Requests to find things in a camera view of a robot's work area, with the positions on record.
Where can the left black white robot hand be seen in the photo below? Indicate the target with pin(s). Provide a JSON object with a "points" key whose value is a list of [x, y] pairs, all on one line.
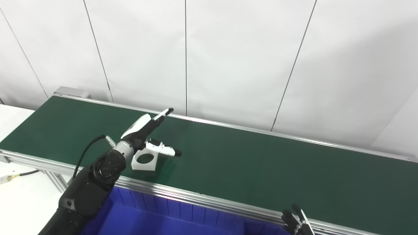
{"points": [[142, 129]]}

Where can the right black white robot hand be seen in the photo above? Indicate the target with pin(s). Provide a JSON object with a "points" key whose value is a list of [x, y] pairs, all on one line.
{"points": [[294, 223]]}

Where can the white square part with hole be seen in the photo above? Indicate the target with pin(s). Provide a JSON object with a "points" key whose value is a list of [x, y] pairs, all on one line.
{"points": [[140, 166]]}

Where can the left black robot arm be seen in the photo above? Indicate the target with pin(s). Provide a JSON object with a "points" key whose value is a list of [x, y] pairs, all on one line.
{"points": [[88, 189]]}

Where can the blue plastic bin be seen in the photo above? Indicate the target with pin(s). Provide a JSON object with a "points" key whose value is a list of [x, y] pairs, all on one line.
{"points": [[147, 222], [264, 230]]}

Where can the green conveyor belt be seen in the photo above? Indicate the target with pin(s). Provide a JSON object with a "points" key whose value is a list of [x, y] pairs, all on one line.
{"points": [[261, 169]]}

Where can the aluminium conveyor leg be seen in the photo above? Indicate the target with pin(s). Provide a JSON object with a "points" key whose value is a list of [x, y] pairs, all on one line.
{"points": [[57, 181]]}

